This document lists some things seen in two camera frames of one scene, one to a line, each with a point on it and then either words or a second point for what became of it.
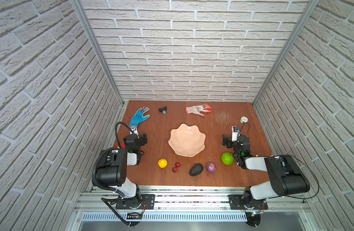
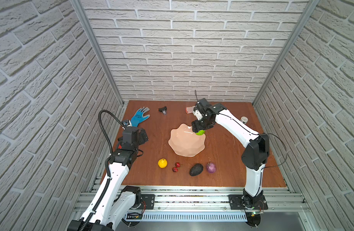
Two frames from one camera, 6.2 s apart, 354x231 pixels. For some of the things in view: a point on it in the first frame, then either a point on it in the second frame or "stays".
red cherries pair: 177,165 stays
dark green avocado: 196,169 stays
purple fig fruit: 211,167 stays
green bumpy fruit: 227,158 to 201,132
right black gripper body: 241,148 to 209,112
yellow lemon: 162,162 stays
